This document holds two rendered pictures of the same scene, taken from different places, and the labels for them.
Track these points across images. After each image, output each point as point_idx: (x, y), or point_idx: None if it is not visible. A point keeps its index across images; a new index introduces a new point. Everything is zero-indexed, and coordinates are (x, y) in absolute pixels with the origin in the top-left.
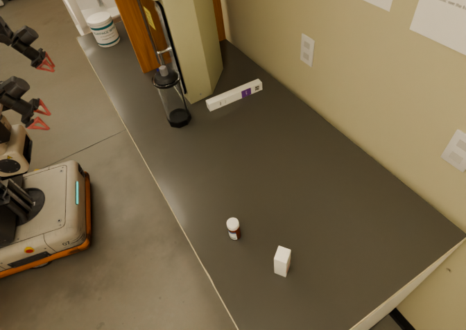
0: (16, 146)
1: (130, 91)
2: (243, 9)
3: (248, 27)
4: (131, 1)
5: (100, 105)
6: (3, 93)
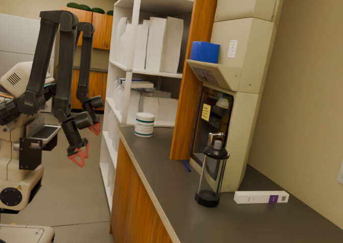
0: (31, 180)
1: (157, 167)
2: (270, 136)
3: (272, 151)
4: (191, 101)
5: (89, 194)
6: (72, 120)
